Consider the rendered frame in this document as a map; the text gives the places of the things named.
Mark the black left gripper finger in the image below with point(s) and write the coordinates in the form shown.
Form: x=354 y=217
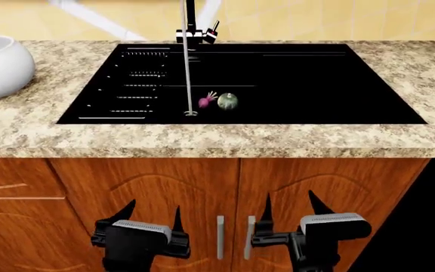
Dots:
x=126 y=212
x=177 y=222

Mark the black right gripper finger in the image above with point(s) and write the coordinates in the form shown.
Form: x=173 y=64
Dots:
x=320 y=208
x=267 y=214

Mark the round sink drain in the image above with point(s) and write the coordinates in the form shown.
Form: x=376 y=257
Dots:
x=191 y=114

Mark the black kitchen sink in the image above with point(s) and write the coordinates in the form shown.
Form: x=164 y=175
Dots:
x=297 y=93

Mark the purple beet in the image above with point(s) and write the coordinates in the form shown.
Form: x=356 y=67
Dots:
x=203 y=102

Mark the black chrome sink faucet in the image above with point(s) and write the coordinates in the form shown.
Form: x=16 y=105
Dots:
x=191 y=17

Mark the wooden cabinet door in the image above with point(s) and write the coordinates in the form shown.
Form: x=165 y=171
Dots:
x=157 y=184
x=334 y=181
x=28 y=235

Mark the black dishwasher front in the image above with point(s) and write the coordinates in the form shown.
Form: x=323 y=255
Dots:
x=417 y=226

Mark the wooden cabinet drawer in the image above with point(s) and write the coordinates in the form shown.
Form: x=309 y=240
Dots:
x=13 y=178

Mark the round green squash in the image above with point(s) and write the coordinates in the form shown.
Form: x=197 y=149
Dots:
x=227 y=102

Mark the grey-topped right wrist camera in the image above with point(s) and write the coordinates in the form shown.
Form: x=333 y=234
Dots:
x=334 y=229

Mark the grey-topped wrist camera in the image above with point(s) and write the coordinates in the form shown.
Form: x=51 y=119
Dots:
x=138 y=238
x=334 y=229

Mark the grey-topped left wrist camera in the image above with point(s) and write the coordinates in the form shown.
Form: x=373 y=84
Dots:
x=138 y=238

